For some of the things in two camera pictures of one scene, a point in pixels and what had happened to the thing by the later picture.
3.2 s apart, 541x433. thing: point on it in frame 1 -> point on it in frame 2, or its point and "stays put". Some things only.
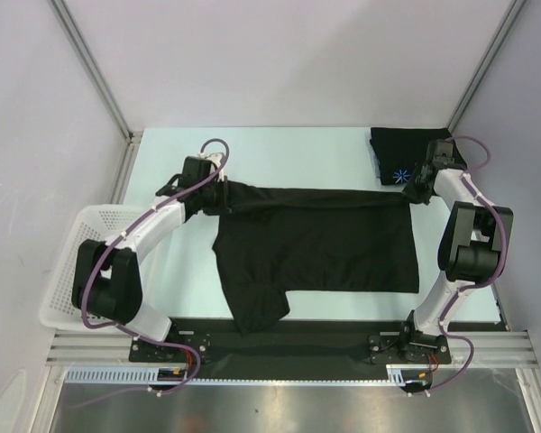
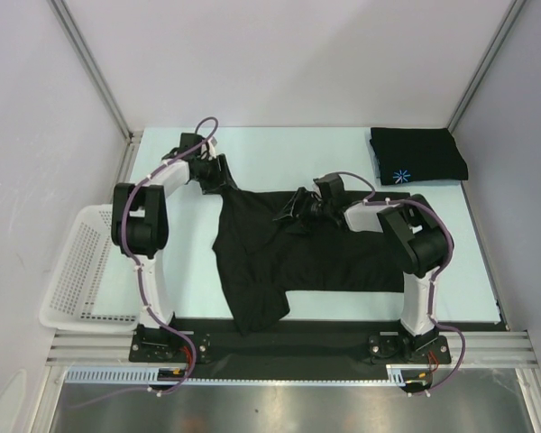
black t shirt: (271, 239) stays put
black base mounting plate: (294, 343) stays put
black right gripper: (415, 188) -> (301, 206)
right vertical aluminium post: (485, 63) stays put
